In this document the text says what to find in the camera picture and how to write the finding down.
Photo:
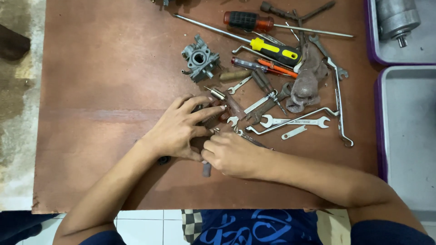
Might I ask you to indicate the person's right hand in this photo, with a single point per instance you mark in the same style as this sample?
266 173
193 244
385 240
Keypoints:
238 158

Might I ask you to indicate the person's right fingers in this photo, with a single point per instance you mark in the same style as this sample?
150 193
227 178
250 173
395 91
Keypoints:
211 151

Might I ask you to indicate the black white checkered cloth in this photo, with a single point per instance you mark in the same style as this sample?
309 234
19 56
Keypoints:
191 224

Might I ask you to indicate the purple rimmed tray with motor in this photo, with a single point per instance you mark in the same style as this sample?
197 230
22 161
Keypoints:
425 44

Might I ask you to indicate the grey double-ended wrench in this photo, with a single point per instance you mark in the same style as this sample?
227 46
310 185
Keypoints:
323 51

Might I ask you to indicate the small flat silver wrench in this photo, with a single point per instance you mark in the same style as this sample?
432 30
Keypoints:
293 133

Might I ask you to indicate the small grey cylinder piece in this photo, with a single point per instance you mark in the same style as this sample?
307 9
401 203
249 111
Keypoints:
206 170

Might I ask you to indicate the dark brown object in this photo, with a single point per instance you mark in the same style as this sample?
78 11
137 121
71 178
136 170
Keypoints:
13 42

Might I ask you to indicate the empty purple rimmed tray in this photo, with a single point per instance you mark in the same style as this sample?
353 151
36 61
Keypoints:
408 136

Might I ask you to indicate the small orange screwdriver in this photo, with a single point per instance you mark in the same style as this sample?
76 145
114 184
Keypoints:
277 68

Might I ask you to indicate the grey metal carburetor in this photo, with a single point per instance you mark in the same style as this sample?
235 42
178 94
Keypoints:
200 59

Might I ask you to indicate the long silver offset spanner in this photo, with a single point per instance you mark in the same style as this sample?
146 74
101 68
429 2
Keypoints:
338 98

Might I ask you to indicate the small silver open wrench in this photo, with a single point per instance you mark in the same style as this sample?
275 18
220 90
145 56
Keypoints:
238 85

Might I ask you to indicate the silver combination wrench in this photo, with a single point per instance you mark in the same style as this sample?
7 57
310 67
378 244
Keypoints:
253 106

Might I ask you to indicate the grey cylindrical motor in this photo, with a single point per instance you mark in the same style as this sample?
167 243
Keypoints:
397 18

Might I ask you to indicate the clear red tester screwdriver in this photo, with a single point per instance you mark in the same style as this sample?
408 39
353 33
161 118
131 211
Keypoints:
247 63

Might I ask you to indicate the rusty open-end wrench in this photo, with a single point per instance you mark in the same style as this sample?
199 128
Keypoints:
264 110

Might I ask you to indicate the person's left hand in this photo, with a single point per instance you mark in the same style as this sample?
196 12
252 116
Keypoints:
173 131

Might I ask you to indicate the small black round part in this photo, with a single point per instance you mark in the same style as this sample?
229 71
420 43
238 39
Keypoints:
164 160

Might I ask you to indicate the thin metal rod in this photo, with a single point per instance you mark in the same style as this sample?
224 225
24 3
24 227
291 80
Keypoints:
292 31

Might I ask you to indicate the silver double open-end wrench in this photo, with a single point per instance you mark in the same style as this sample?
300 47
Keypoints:
299 121

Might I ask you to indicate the grey dirty rag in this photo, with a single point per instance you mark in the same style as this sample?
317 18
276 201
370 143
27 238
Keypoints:
308 80

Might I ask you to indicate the person's blue printed shirt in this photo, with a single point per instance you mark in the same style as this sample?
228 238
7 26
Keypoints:
259 228

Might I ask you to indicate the dark metal engine part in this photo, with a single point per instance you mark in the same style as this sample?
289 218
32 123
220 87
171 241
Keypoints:
207 121

